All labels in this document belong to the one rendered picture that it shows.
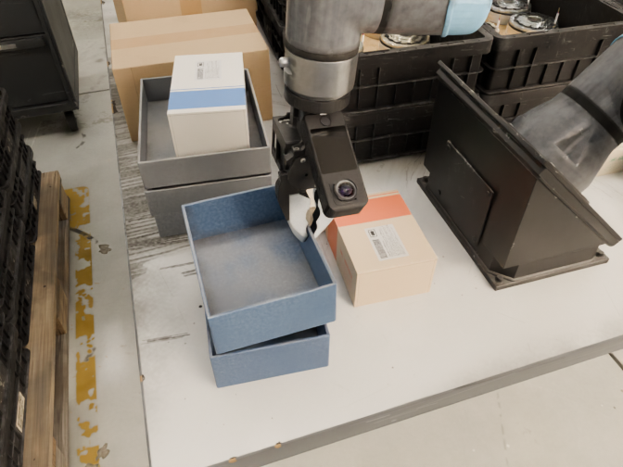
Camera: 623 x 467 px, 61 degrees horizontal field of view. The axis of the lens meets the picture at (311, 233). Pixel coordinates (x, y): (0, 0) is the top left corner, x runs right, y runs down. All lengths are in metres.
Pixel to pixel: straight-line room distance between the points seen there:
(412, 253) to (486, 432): 0.84
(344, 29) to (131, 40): 0.73
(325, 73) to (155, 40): 0.69
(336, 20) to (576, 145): 0.45
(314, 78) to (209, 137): 0.36
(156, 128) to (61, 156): 1.54
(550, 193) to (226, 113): 0.48
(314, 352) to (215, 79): 0.49
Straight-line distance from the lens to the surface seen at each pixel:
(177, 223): 0.90
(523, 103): 1.14
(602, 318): 0.88
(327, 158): 0.55
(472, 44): 0.99
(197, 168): 0.83
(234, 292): 0.69
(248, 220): 0.76
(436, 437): 1.49
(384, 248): 0.77
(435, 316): 0.79
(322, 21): 0.51
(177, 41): 1.17
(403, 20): 0.53
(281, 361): 0.69
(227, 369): 0.68
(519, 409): 1.59
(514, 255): 0.81
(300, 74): 0.54
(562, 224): 0.82
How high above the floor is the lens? 1.32
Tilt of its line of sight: 44 degrees down
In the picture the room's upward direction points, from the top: straight up
